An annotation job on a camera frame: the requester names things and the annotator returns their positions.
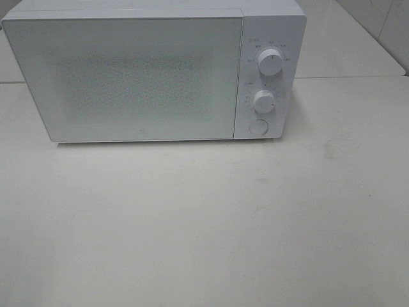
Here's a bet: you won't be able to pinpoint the round white door button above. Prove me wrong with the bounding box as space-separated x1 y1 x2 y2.
249 120 268 136

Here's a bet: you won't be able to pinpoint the white microwave knob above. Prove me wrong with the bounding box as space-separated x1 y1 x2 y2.
253 90 276 114
256 46 284 76

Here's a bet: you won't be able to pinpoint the white microwave door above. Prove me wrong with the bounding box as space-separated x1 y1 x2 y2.
3 18 242 143

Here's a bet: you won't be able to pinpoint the white microwave oven body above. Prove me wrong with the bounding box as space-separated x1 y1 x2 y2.
1 1 307 141

